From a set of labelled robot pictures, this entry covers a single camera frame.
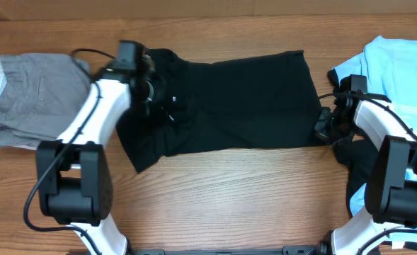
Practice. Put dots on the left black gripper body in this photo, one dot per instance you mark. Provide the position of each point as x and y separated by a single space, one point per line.
153 93

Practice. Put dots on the light blue printed t-shirt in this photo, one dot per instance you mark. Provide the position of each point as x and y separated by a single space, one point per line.
390 66

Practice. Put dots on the folded grey shirt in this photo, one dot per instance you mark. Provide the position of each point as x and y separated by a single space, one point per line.
44 93

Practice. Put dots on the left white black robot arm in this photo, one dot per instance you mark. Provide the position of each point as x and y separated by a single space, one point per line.
74 191

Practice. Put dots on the black polo shirt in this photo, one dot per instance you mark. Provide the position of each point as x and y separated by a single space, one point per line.
266 102

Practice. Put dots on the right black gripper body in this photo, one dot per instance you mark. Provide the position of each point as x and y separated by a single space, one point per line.
335 129

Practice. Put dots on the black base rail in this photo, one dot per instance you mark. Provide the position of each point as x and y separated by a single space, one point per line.
222 251

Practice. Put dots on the black garment under blue shirt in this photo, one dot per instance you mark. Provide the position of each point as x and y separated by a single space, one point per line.
380 151

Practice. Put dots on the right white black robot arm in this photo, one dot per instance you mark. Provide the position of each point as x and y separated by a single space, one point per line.
389 213

